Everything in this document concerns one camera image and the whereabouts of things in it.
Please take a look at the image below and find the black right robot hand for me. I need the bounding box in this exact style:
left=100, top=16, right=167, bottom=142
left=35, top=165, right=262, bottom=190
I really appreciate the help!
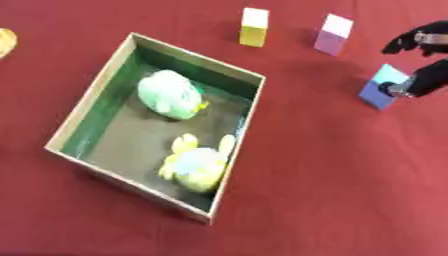
left=376, top=20, right=448, bottom=99

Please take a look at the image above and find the blue rectangular block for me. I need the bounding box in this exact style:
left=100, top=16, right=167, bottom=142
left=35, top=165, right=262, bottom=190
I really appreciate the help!
left=357, top=63, right=412, bottom=111

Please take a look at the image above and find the tan cardboard box green inside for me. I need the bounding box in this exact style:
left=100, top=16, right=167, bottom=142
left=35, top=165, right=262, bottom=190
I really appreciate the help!
left=43, top=31, right=268, bottom=226

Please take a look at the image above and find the yellow rectangular block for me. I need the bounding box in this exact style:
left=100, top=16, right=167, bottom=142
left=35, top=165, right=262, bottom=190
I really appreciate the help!
left=238, top=7, right=272, bottom=48

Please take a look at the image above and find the yellow rabbit soft toy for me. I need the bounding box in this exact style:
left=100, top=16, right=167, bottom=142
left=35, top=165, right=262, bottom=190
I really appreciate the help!
left=157, top=133, right=238, bottom=194

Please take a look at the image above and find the pale green soft toy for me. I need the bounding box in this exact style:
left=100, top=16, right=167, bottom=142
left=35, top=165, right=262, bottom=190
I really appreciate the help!
left=136, top=69, right=210, bottom=121

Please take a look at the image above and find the tan round toy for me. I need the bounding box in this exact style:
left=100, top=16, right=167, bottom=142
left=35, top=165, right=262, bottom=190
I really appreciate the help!
left=0, top=28, right=20, bottom=60

